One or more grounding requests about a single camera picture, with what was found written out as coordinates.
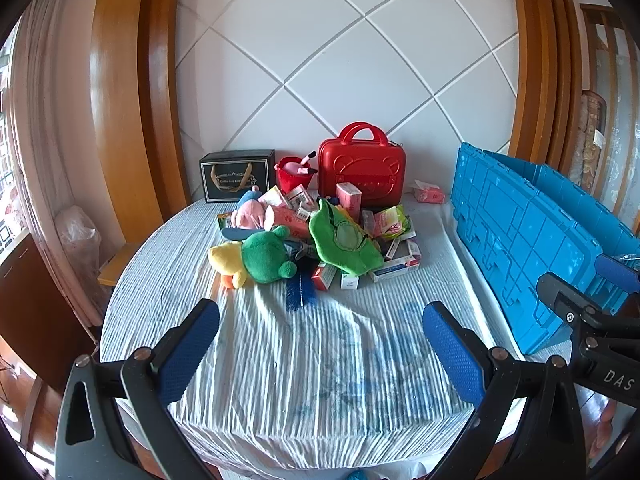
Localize patterned rolled fabric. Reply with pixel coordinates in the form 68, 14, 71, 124
570, 90, 608, 196

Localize pink plush toy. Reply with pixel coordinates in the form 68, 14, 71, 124
230, 185, 281, 233

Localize black gift box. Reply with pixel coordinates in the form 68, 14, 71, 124
199, 149, 277, 204

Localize white lace curtain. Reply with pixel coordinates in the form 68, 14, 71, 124
595, 10, 640, 231

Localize dark wooden cabinet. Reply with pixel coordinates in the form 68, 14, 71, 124
0, 235, 101, 396

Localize pale pink curtain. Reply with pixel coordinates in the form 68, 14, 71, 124
5, 0, 126, 326

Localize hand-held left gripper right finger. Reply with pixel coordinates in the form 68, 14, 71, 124
422, 301, 586, 480

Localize green fabric pouch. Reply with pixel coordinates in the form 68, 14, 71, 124
307, 197, 385, 277

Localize green frog plush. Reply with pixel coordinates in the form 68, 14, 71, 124
241, 225, 298, 283

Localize white blue red carton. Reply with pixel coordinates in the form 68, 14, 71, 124
369, 255, 422, 283

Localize blue plastic crate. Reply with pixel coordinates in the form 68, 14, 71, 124
450, 141, 640, 356

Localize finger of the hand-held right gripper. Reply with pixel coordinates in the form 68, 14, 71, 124
536, 271, 640, 356
595, 254, 640, 296

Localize light blue plastic comb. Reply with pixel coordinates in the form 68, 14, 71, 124
221, 226, 261, 243

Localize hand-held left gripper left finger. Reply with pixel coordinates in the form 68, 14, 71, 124
55, 298, 221, 480

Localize pink toy with black tips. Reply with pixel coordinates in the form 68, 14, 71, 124
295, 152, 321, 177

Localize person's right hand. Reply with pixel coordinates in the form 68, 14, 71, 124
597, 402, 619, 461

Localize light wooden stool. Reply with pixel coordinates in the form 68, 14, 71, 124
97, 255, 133, 288

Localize pile of medicine boxes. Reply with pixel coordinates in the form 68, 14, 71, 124
216, 184, 423, 292

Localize red hard case with handle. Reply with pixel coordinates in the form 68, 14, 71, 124
317, 121, 407, 211

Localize clear plastic bag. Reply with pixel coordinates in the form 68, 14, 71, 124
55, 205, 108, 291

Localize small red bucket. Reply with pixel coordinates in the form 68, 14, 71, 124
275, 156, 318, 193

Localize yellow plush toy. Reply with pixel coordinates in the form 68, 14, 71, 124
207, 241, 251, 290

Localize tall pink carton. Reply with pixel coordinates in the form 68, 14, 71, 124
336, 181, 363, 221

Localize pink tissue pack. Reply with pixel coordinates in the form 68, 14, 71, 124
411, 180, 447, 205

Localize blue bristle brush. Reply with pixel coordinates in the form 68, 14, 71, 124
285, 270, 317, 311

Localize pink and green wipes pack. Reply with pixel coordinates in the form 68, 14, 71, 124
372, 204, 417, 241

